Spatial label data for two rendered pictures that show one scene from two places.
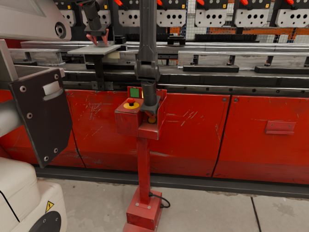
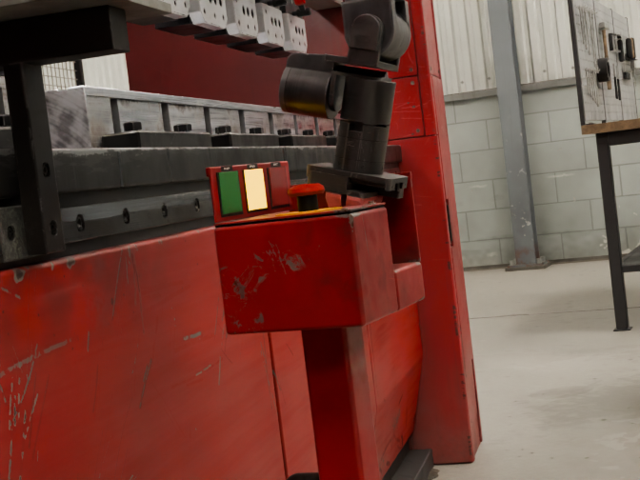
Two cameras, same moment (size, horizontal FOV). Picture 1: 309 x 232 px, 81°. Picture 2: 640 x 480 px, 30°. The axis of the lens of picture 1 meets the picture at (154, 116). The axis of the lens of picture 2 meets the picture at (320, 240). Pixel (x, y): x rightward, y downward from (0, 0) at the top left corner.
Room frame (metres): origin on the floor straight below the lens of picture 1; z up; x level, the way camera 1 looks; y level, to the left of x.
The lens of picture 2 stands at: (0.57, 1.37, 0.82)
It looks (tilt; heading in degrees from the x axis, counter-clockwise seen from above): 3 degrees down; 278
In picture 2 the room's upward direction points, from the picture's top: 7 degrees counter-clockwise
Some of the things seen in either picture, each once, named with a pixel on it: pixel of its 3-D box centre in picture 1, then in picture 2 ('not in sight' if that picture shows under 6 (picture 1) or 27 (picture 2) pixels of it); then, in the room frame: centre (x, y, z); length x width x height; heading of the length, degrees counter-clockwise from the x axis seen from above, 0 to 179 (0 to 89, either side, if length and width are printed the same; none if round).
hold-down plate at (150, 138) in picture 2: (209, 68); (161, 144); (1.02, -0.31, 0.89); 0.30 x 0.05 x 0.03; 84
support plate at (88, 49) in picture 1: (97, 49); (5, 19); (0.99, 0.30, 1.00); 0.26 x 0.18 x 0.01; 174
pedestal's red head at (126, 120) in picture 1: (141, 111); (320, 236); (0.75, 0.06, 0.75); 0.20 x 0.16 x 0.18; 74
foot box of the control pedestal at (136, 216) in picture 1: (144, 211); not in sight; (0.72, 0.07, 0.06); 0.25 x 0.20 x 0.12; 164
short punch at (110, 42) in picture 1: (105, 35); not in sight; (1.14, 0.28, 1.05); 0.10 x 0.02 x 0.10; 84
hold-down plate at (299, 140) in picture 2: not in sight; (298, 143); (0.94, -1.11, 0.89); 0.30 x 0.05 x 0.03; 84
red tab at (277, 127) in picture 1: (280, 127); not in sight; (0.88, -0.72, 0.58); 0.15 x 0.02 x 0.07; 84
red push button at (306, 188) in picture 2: (131, 103); (307, 200); (0.76, 0.11, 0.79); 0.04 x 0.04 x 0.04
